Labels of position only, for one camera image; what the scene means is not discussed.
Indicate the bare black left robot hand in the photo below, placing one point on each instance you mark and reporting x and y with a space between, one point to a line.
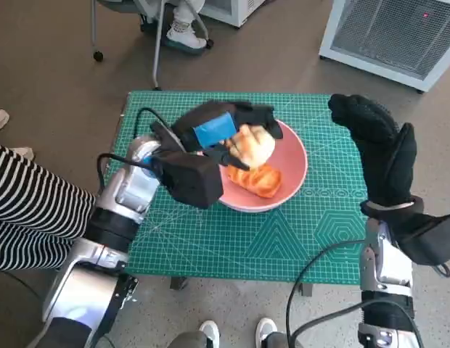
214 130

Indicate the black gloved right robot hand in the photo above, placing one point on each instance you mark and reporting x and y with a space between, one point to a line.
388 163

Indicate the round toy bread bun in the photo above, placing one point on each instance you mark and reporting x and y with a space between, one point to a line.
255 146

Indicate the twisted toy bread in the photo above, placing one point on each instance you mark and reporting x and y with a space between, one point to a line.
257 181

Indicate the pink bowl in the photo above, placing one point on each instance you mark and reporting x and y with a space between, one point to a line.
292 159

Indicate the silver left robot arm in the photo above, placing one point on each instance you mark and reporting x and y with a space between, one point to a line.
130 188

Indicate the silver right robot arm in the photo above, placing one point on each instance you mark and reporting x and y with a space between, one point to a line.
388 268

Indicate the metal-legged office chair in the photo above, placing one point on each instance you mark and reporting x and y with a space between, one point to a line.
158 47

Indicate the seated person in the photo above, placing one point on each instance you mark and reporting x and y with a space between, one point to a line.
181 32

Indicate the green cutting mat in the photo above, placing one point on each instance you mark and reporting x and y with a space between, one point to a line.
228 246

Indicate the white ribbed appliance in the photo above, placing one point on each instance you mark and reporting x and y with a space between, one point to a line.
236 11

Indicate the white cabinet with mesh panel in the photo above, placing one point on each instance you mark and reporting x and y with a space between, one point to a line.
388 36

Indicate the person in striped clothing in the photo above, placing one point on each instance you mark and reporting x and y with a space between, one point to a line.
36 203

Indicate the person with white shoes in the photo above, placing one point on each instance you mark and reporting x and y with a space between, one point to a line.
210 331

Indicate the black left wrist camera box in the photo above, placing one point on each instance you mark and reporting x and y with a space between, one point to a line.
192 181

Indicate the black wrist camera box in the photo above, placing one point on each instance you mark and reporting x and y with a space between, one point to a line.
428 235
192 181

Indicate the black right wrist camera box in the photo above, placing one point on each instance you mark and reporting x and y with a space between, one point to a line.
428 235

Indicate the black table bracket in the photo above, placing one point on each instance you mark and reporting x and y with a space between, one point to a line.
178 283
307 290

